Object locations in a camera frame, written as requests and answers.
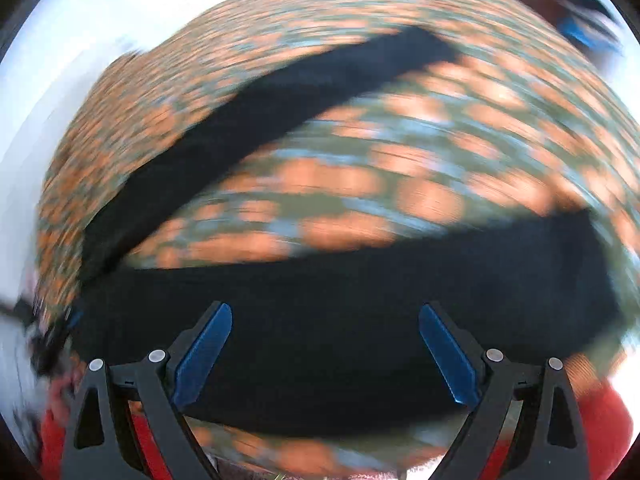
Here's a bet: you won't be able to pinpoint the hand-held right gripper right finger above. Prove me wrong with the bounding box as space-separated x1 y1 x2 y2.
419 301 593 480

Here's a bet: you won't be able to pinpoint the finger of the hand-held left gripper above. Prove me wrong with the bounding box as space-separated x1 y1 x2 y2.
35 309 84 377

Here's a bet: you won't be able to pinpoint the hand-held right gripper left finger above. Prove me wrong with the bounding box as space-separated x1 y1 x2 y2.
57 301 232 480

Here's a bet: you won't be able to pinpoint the black pants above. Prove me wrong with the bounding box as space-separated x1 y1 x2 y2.
70 25 626 441

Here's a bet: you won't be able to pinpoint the red cloth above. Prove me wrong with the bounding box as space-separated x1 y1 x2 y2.
39 385 632 480

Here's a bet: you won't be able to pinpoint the orange floral print blanket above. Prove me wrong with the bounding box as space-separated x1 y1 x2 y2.
35 0 640 476

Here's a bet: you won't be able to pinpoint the pile of clothes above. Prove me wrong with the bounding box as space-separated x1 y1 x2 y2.
552 0 623 58

